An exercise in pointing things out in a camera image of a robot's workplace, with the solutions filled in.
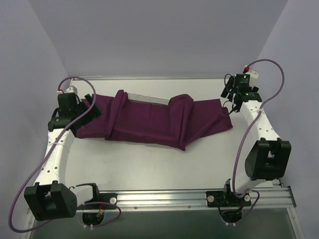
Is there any purple cloth wrap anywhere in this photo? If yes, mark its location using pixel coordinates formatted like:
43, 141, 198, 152
76, 90, 233, 150

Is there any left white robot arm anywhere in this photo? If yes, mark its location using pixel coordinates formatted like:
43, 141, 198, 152
24, 92, 102, 221

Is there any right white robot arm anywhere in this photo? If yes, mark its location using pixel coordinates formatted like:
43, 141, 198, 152
221, 74, 292, 206

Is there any metal mesh tray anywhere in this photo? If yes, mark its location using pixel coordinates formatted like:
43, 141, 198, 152
128, 93, 170, 106

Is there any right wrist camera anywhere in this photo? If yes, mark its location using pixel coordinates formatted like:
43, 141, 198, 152
234, 70, 259, 87

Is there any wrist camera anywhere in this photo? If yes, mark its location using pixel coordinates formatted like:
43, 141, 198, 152
234, 70, 259, 87
64, 86, 78, 94

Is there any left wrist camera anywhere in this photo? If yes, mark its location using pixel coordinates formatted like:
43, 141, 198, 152
64, 86, 78, 94

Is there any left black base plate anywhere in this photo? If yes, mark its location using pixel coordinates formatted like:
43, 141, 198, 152
77, 193, 117, 210

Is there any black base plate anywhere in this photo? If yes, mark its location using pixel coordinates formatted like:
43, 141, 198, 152
206, 190, 252, 208
77, 193, 117, 210

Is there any right side aluminium rail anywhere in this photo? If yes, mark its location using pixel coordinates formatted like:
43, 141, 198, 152
271, 177, 284, 188

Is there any aluminium rail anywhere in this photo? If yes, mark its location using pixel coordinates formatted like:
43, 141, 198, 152
27, 186, 297, 213
271, 177, 284, 188

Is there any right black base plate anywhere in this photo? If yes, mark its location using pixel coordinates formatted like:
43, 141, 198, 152
206, 190, 252, 208

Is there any front aluminium rail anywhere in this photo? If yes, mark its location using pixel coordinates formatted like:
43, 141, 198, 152
27, 186, 297, 213

